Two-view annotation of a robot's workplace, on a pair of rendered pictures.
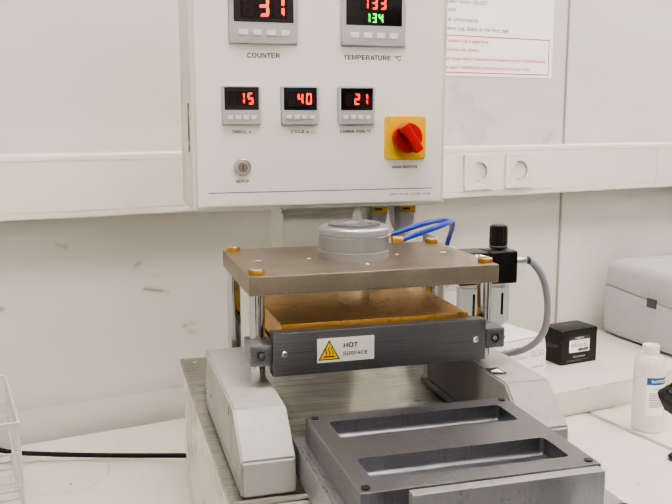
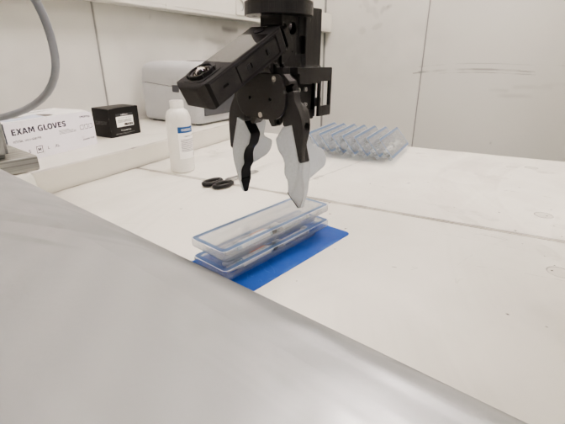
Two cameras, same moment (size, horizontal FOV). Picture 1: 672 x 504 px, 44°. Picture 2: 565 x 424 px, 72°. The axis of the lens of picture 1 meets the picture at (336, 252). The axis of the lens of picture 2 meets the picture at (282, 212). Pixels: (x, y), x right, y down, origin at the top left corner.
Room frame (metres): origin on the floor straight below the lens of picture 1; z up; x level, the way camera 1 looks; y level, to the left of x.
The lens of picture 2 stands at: (0.55, -0.23, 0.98)
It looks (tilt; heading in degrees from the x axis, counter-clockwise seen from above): 22 degrees down; 325
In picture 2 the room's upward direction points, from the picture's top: straight up
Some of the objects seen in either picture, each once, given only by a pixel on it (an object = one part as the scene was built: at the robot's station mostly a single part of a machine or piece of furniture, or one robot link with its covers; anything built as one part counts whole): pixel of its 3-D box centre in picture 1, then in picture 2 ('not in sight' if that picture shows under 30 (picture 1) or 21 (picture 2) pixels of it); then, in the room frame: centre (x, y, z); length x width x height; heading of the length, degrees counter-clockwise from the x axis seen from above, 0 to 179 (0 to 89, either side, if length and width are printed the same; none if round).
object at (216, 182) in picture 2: not in sight; (233, 177); (1.21, -0.57, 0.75); 0.14 x 0.06 x 0.01; 110
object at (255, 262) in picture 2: not in sight; (267, 243); (0.91, -0.46, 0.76); 0.18 x 0.06 x 0.02; 103
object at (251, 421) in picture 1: (244, 412); not in sight; (0.82, 0.09, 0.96); 0.25 x 0.05 x 0.07; 16
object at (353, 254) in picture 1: (362, 273); not in sight; (0.96, -0.03, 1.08); 0.31 x 0.24 x 0.13; 106
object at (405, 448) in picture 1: (442, 451); not in sight; (0.67, -0.09, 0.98); 0.20 x 0.17 x 0.03; 106
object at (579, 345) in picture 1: (568, 342); (116, 120); (1.58, -0.46, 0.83); 0.09 x 0.06 x 0.07; 116
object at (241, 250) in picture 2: not in sight; (266, 227); (0.91, -0.46, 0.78); 0.18 x 0.06 x 0.02; 103
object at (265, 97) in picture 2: not in sight; (282, 65); (0.92, -0.49, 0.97); 0.09 x 0.08 x 0.12; 103
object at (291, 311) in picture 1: (360, 294); not in sight; (0.92, -0.03, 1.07); 0.22 x 0.17 x 0.10; 106
